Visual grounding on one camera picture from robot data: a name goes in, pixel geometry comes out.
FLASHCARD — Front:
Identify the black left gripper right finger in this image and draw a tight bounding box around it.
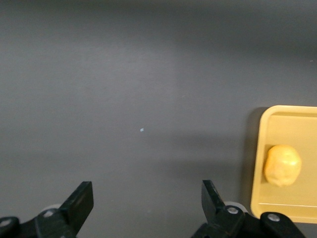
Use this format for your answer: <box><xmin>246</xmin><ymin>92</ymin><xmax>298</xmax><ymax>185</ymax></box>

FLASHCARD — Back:
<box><xmin>190</xmin><ymin>179</ymin><xmax>307</xmax><ymax>238</ymax></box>

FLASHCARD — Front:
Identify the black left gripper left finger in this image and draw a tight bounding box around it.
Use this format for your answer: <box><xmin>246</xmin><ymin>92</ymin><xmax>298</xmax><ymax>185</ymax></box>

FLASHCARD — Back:
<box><xmin>0</xmin><ymin>181</ymin><xmax>95</xmax><ymax>238</ymax></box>

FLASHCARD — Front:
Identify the yellow plastic tray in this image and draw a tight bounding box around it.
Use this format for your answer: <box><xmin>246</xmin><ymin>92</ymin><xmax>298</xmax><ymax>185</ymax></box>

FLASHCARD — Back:
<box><xmin>250</xmin><ymin>105</ymin><xmax>317</xmax><ymax>224</ymax></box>

